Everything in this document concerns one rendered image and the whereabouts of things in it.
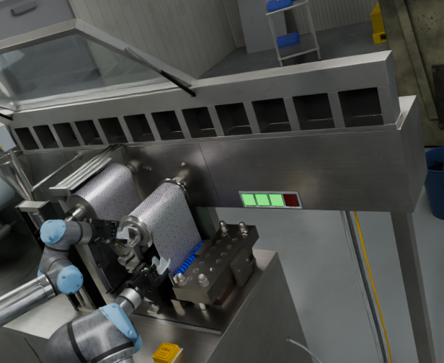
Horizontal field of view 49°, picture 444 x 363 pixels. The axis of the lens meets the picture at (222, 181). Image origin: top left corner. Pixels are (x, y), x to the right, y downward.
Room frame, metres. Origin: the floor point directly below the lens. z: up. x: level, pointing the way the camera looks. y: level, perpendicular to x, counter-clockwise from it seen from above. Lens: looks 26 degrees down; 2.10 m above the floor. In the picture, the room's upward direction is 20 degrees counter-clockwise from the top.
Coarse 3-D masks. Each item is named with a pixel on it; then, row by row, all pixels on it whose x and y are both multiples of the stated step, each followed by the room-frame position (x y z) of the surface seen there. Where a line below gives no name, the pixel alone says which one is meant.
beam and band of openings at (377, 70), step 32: (320, 64) 1.46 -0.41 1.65; (352, 64) 1.36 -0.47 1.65; (384, 64) 1.30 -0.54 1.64; (128, 96) 1.93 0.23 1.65; (160, 96) 1.82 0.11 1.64; (224, 96) 1.65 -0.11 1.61; (256, 96) 1.57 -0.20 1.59; (288, 96) 1.50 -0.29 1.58; (320, 96) 1.51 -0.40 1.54; (352, 96) 1.44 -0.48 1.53; (384, 96) 1.31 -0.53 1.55; (32, 128) 2.35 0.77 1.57; (64, 128) 2.30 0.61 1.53; (96, 128) 2.20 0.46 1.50; (128, 128) 1.97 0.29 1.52; (160, 128) 1.89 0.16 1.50; (192, 128) 1.80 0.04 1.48; (224, 128) 1.70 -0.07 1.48; (256, 128) 1.60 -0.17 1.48; (288, 128) 1.55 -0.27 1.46; (320, 128) 1.46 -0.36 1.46; (352, 128) 1.38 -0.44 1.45; (384, 128) 1.32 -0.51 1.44
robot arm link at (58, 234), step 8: (48, 224) 1.38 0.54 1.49; (56, 224) 1.38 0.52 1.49; (64, 224) 1.39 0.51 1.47; (72, 224) 1.42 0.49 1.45; (80, 224) 1.44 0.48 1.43; (40, 232) 1.39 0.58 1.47; (48, 232) 1.37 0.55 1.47; (56, 232) 1.36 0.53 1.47; (64, 232) 1.37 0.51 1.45; (72, 232) 1.39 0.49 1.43; (80, 232) 1.41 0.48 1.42; (48, 240) 1.35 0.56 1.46; (56, 240) 1.36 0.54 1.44; (64, 240) 1.37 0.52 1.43; (72, 240) 1.39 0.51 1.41; (80, 240) 1.41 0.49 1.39; (56, 248) 1.36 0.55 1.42; (64, 248) 1.37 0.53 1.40
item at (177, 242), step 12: (180, 216) 1.70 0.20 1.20; (168, 228) 1.64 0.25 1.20; (180, 228) 1.68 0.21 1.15; (192, 228) 1.73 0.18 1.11; (156, 240) 1.58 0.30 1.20; (168, 240) 1.62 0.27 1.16; (180, 240) 1.66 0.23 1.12; (192, 240) 1.71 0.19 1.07; (168, 252) 1.60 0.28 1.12; (180, 252) 1.64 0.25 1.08; (180, 264) 1.62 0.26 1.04
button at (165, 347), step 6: (162, 348) 1.34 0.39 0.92; (168, 348) 1.33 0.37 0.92; (174, 348) 1.31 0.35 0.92; (156, 354) 1.31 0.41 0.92; (162, 354) 1.30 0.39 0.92; (168, 354) 1.30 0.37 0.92; (174, 354) 1.30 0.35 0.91; (156, 360) 1.30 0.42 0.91; (162, 360) 1.28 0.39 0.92; (168, 360) 1.27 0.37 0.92
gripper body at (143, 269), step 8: (144, 264) 1.51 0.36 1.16; (136, 272) 1.48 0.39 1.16; (144, 272) 1.46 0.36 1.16; (152, 272) 1.47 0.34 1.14; (128, 280) 1.45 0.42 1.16; (136, 280) 1.43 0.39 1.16; (144, 280) 1.46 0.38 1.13; (152, 280) 1.46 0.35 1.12; (136, 288) 1.42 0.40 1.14; (144, 288) 1.45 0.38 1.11; (152, 288) 1.46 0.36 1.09
